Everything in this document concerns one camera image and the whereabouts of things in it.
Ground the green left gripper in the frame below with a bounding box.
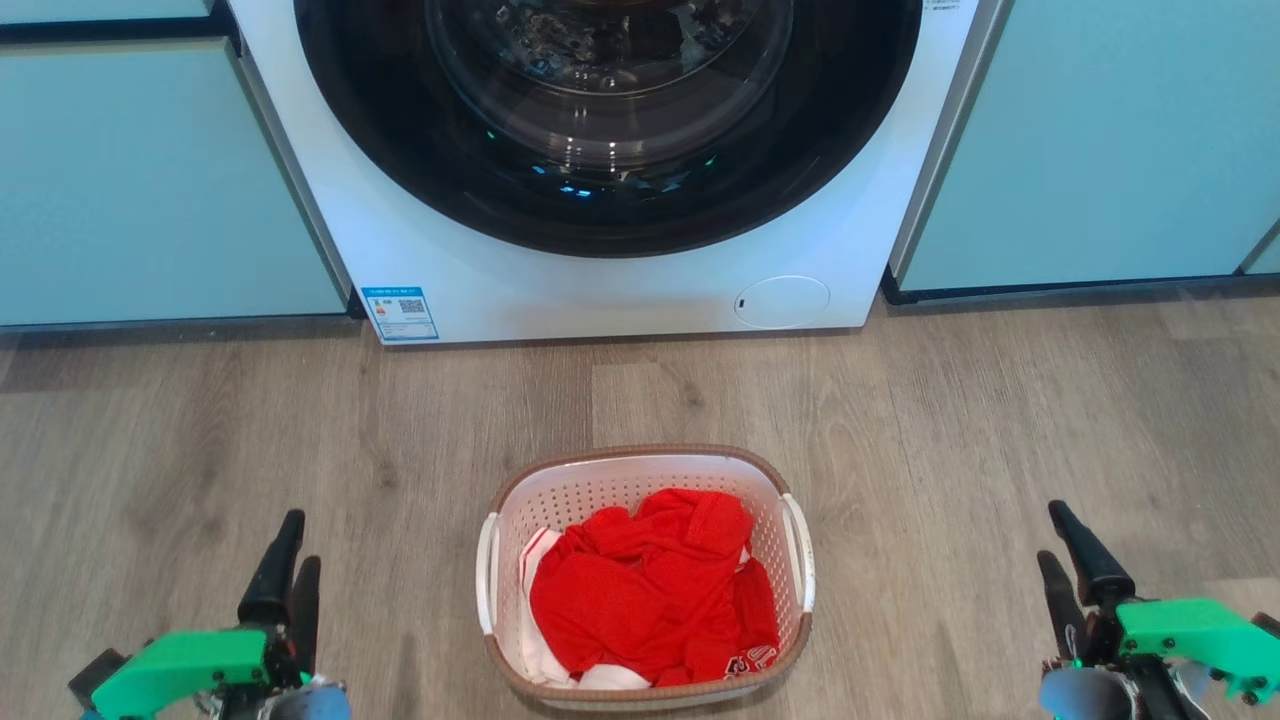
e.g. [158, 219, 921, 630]
[68, 510, 352, 720]

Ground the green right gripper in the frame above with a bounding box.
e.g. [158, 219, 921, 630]
[1036, 499, 1280, 720]

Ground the white brown-rimmed laundry basket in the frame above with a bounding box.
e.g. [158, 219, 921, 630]
[475, 444, 817, 712]

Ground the blue energy label sticker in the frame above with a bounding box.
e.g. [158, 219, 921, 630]
[360, 286, 441, 344]

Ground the red mesh jersey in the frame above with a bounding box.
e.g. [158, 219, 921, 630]
[529, 488, 781, 688]

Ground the narrow pale green cabinet door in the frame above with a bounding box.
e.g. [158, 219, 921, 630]
[1240, 224, 1280, 276]

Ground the round white filter cover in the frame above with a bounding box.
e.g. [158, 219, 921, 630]
[734, 275, 832, 330]

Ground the white front-load washing machine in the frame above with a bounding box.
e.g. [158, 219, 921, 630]
[228, 0, 1009, 346]

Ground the large pale green cabinet door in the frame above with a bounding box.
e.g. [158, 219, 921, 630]
[0, 38, 349, 328]

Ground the pale green cabinet panel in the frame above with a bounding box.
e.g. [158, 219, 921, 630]
[893, 0, 1280, 294]

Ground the round black washer door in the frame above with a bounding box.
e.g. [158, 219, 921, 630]
[293, 0, 924, 259]

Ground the pale green cabinet drawer front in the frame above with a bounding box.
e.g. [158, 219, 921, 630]
[0, 0, 217, 25]

